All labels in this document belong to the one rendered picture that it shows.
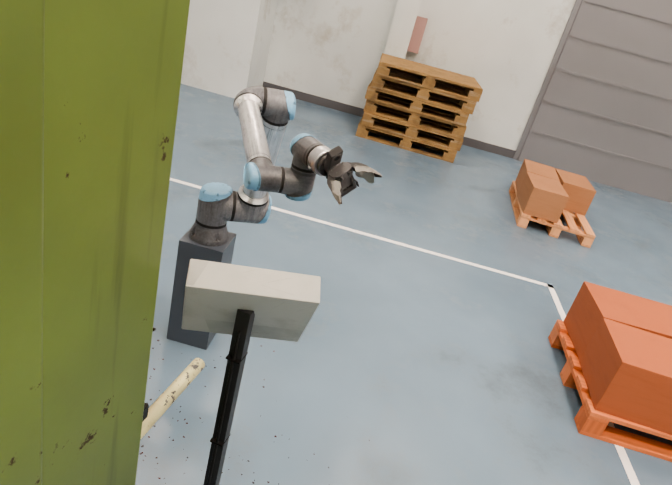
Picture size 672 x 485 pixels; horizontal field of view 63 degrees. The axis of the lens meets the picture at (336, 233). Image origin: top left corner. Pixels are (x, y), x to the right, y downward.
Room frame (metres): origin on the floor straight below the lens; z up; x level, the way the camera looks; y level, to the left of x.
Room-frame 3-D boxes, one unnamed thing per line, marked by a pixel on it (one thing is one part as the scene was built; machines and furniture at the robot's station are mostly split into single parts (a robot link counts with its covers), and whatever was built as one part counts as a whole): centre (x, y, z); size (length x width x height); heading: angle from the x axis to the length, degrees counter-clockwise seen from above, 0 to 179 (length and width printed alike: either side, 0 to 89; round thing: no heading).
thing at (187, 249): (2.38, 0.61, 0.30); 0.22 x 0.22 x 0.60; 88
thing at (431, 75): (7.52, -0.62, 0.50); 1.40 x 0.96 x 0.99; 88
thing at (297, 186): (1.75, 0.17, 1.26); 0.12 x 0.09 x 0.12; 112
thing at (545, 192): (5.87, -2.22, 0.22); 1.16 x 0.80 x 0.44; 176
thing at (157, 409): (1.26, 0.38, 0.62); 0.44 x 0.05 x 0.05; 169
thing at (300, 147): (1.75, 0.16, 1.37); 0.12 x 0.09 x 0.10; 41
